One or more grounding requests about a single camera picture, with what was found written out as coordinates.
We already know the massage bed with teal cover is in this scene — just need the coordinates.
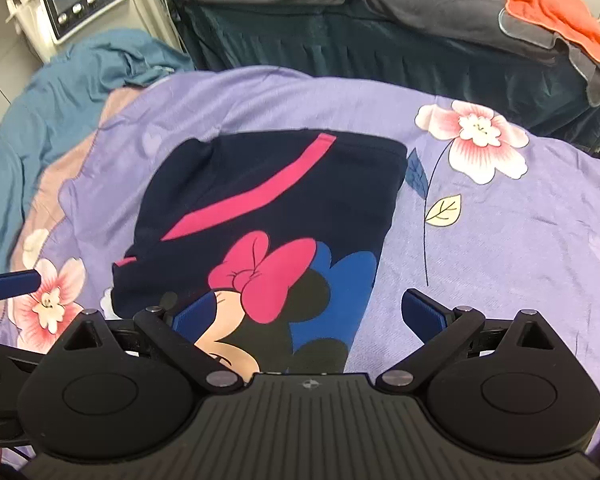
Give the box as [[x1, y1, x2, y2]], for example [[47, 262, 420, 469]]
[[152, 0, 600, 153]]

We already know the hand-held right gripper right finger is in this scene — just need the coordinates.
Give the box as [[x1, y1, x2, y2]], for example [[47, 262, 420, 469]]
[[377, 287, 556, 393]]

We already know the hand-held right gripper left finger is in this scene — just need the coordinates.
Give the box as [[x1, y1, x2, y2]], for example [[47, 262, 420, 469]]
[[62, 290, 246, 393]]

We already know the teal blanket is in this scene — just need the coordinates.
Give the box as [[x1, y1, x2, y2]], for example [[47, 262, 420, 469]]
[[0, 29, 196, 261]]

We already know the white machine with control panel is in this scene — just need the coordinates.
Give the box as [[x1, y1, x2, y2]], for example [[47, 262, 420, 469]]
[[5, 0, 186, 63]]

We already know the navy cartoon print garment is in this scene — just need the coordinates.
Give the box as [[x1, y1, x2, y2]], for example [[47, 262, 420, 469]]
[[111, 129, 410, 375]]

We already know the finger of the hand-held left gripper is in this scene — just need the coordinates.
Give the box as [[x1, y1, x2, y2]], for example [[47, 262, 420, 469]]
[[0, 269, 42, 304], [0, 339, 48, 367]]

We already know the orange towel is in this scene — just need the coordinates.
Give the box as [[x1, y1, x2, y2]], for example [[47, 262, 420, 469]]
[[505, 0, 600, 65]]

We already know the purple floral bedsheet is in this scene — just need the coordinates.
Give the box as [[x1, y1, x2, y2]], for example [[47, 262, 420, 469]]
[[0, 65, 600, 461]]

